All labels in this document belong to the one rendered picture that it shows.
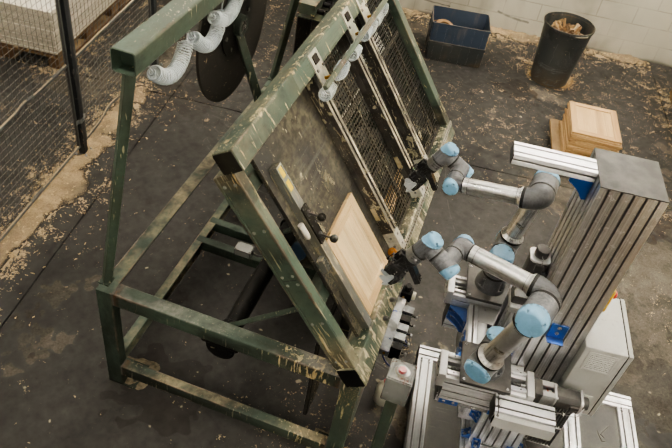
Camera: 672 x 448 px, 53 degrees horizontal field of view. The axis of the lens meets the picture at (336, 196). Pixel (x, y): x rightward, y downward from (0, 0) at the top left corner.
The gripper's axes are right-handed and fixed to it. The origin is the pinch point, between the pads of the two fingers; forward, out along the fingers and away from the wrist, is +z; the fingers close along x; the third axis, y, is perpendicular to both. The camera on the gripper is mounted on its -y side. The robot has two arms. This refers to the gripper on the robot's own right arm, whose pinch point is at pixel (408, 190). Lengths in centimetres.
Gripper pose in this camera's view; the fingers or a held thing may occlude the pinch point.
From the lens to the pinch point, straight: 339.4
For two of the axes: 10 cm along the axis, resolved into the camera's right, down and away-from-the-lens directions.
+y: -8.0, -5.4, -2.7
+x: -1.9, 6.4, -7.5
